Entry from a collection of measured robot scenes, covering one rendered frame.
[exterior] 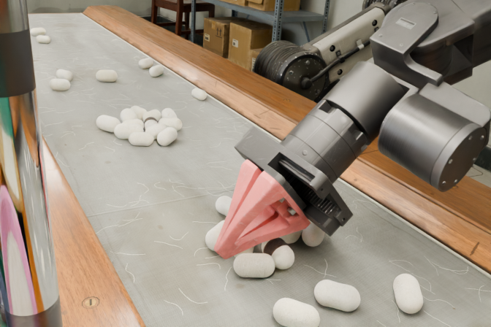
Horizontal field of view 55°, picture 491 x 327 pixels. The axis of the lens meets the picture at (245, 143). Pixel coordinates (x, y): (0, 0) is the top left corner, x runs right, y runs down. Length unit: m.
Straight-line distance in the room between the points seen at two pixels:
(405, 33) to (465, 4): 0.06
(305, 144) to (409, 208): 0.19
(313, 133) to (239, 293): 0.14
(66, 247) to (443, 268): 0.33
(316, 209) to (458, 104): 0.14
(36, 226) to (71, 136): 0.48
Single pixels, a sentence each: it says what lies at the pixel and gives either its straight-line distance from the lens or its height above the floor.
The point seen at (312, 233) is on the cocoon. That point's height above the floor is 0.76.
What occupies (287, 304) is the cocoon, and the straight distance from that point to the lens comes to 0.37.
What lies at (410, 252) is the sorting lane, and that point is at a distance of 0.49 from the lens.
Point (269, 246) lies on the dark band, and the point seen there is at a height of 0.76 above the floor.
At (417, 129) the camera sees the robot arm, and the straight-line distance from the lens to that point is 0.38.
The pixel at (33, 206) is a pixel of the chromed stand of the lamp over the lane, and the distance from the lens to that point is 0.21.
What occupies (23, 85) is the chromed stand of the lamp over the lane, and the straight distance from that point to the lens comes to 0.19.
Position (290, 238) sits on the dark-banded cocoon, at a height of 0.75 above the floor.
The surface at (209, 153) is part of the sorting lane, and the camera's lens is 0.63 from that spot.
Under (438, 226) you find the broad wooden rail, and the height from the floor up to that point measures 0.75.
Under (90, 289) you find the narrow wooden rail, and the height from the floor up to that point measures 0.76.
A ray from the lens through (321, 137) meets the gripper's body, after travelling 0.39.
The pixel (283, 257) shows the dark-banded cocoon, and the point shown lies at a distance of 0.42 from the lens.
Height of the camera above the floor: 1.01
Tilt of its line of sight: 24 degrees down
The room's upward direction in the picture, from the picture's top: 4 degrees clockwise
